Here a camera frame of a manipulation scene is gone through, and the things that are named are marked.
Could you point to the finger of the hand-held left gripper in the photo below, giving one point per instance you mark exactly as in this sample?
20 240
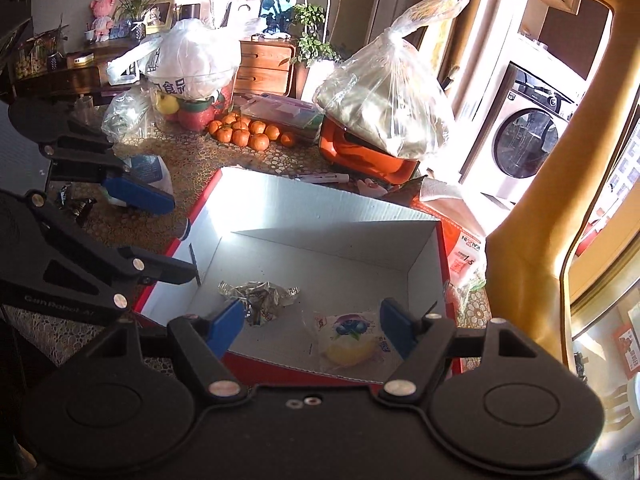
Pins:
142 195
170 270

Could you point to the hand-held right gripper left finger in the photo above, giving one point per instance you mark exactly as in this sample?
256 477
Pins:
227 322

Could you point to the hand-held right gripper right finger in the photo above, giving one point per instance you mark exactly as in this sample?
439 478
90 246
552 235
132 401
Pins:
397 327

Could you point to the grey-blue plastic packet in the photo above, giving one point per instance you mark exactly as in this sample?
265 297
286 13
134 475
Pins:
147 167

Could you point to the black shiny wrapper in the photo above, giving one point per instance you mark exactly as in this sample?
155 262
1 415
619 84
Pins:
75 205

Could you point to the red and white cardboard box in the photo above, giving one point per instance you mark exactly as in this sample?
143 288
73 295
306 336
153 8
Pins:
300 210

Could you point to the crumpled silver wrapper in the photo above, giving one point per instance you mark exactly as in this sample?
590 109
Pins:
260 297

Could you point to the yellow snack packet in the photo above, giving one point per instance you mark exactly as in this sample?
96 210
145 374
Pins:
350 345

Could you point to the clear bag of greens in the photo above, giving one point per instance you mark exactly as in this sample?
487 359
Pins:
127 112

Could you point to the red apple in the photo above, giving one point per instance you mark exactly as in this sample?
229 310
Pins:
197 119
224 101

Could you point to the yellow apple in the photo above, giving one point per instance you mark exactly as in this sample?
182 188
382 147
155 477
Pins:
167 104

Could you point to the drinking glass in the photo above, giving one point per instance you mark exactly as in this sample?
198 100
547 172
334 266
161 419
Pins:
84 107

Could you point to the clear fruit tub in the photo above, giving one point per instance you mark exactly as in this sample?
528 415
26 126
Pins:
200 95

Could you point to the pile of tangerines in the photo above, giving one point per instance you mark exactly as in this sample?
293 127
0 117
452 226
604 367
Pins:
245 135

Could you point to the wooden console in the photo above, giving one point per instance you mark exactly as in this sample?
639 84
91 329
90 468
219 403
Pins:
75 77

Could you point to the pink white small toy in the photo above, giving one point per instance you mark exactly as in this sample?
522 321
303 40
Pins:
372 186

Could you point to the white paper napkin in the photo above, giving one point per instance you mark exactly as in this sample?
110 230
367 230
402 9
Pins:
442 191

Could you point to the small cream box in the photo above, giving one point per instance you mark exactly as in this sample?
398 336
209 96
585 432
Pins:
81 60

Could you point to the white printed plastic bag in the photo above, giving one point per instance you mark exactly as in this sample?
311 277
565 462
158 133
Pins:
195 55

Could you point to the small black pot with twigs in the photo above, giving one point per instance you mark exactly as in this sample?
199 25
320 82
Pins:
54 61

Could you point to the clear plastic storage box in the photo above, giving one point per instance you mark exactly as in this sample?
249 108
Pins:
285 112

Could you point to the potted grass plant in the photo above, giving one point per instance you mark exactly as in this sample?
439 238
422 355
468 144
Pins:
138 30

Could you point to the white tube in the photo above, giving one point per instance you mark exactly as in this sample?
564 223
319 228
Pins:
322 177

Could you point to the small white cup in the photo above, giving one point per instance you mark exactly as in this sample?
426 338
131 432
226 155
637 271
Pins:
89 36

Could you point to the orange slotted container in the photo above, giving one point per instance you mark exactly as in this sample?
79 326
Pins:
360 157

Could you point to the wooden drawer cabinet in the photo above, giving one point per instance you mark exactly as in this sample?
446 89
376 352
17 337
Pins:
262 67

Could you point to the glass jar yellow contents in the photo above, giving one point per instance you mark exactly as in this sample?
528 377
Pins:
27 62

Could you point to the pink plush toy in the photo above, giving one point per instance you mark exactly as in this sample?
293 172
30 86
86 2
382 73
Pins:
102 20

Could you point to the black cylinder speaker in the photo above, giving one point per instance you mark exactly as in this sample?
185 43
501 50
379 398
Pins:
187 11

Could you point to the white box appliance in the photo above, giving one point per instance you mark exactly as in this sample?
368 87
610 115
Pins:
245 10

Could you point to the tall potted plant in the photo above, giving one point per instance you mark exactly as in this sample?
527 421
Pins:
322 80

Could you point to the washing machine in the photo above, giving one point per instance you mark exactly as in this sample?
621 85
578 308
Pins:
525 145

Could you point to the blue art print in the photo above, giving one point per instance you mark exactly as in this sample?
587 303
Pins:
275 12

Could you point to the large clear plastic bag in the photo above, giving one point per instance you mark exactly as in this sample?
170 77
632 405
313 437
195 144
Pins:
395 90

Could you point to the yellow curtain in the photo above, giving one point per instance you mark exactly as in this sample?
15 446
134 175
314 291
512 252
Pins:
432 45

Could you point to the cream photo frame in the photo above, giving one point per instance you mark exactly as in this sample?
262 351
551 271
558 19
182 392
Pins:
161 15

